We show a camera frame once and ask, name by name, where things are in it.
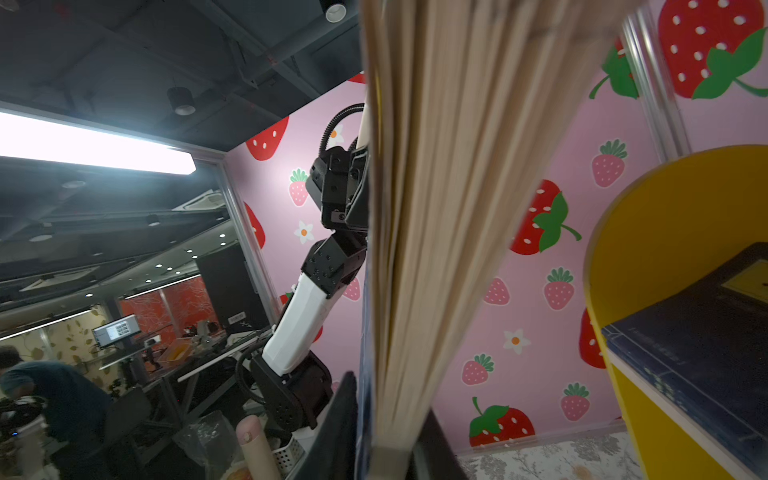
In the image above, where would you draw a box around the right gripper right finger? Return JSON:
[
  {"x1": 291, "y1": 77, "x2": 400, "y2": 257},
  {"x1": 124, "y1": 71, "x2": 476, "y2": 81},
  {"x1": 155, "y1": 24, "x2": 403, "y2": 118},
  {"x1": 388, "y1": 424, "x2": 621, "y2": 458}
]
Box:
[{"x1": 412, "y1": 410, "x2": 467, "y2": 480}]

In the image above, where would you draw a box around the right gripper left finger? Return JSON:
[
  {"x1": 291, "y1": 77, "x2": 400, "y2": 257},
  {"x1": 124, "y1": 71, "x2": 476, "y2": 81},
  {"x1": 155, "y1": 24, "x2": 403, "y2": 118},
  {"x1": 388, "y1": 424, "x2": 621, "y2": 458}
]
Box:
[{"x1": 289, "y1": 372, "x2": 358, "y2": 480}]

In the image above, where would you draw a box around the navy book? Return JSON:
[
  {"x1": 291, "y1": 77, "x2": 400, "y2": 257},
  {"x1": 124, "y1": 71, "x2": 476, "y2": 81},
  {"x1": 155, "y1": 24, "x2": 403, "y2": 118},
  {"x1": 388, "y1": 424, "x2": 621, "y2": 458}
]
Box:
[
  {"x1": 359, "y1": 1, "x2": 635, "y2": 479},
  {"x1": 602, "y1": 242, "x2": 767, "y2": 479}
]

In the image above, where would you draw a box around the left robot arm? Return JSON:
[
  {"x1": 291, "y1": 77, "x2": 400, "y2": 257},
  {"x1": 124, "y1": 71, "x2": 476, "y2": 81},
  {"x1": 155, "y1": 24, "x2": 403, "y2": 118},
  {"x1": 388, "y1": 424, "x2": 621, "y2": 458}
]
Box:
[{"x1": 236, "y1": 103, "x2": 369, "y2": 433}]

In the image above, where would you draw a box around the white plastic basket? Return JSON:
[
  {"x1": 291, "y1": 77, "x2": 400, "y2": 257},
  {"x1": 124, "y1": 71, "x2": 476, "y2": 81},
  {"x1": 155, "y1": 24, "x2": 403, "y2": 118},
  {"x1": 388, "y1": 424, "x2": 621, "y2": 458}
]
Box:
[{"x1": 272, "y1": 436, "x2": 305, "y2": 478}]

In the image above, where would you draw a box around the pink thermos bottle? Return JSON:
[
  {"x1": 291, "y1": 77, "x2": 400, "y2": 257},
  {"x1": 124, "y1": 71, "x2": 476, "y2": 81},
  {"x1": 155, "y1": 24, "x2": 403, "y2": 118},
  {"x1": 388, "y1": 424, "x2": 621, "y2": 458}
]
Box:
[{"x1": 235, "y1": 415, "x2": 282, "y2": 480}]

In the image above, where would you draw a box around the computer monitor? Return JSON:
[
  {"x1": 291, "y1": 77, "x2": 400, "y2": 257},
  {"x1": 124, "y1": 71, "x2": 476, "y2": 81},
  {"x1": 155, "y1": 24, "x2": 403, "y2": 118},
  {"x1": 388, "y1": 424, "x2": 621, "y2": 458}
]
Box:
[{"x1": 92, "y1": 315, "x2": 141, "y2": 349}]

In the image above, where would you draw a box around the person in dark shirt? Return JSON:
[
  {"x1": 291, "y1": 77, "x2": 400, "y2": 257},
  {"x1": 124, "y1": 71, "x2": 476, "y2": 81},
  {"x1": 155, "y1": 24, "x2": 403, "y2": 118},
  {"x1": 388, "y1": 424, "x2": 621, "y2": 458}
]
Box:
[{"x1": 1, "y1": 345, "x2": 113, "y2": 479}]

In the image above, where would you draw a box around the yellow pink blue bookshelf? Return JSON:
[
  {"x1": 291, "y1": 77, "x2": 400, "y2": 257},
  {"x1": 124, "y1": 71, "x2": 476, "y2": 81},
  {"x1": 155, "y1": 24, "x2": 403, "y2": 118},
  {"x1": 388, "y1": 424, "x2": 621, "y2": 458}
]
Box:
[{"x1": 584, "y1": 145, "x2": 767, "y2": 479}]

